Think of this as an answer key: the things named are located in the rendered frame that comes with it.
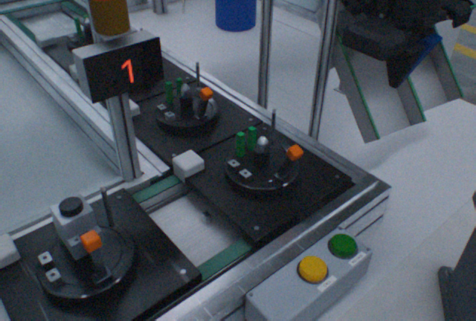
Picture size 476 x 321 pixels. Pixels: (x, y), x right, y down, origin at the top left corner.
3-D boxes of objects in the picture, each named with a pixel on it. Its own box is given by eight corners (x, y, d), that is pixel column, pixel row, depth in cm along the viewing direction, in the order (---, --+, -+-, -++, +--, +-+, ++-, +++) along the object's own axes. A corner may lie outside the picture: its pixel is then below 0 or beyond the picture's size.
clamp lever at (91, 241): (111, 275, 60) (100, 237, 55) (97, 282, 59) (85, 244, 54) (100, 258, 62) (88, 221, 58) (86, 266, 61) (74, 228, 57)
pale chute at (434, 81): (448, 102, 99) (464, 96, 95) (407, 117, 94) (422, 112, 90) (402, -11, 101) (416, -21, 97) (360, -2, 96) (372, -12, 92)
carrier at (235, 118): (262, 128, 97) (265, 78, 90) (171, 172, 85) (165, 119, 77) (199, 86, 112) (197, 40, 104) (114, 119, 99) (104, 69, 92)
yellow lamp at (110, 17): (137, 30, 62) (132, -5, 59) (104, 39, 59) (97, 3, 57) (120, 19, 65) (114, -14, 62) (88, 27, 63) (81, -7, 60)
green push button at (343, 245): (360, 252, 69) (362, 244, 68) (343, 265, 67) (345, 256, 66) (340, 237, 72) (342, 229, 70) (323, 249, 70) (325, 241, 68)
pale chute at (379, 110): (410, 125, 92) (427, 120, 87) (364, 144, 86) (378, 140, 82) (362, 4, 93) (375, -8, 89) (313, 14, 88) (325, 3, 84)
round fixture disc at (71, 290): (155, 269, 64) (153, 261, 63) (62, 325, 57) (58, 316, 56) (111, 215, 73) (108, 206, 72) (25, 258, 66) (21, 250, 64)
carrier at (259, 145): (350, 186, 82) (362, 131, 74) (254, 250, 70) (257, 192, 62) (264, 128, 97) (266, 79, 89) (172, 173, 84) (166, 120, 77)
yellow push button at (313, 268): (330, 276, 66) (332, 267, 64) (312, 290, 64) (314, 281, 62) (311, 258, 68) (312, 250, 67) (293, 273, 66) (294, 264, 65)
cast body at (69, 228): (105, 244, 61) (96, 209, 57) (75, 261, 58) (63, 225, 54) (80, 211, 66) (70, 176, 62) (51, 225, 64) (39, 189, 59)
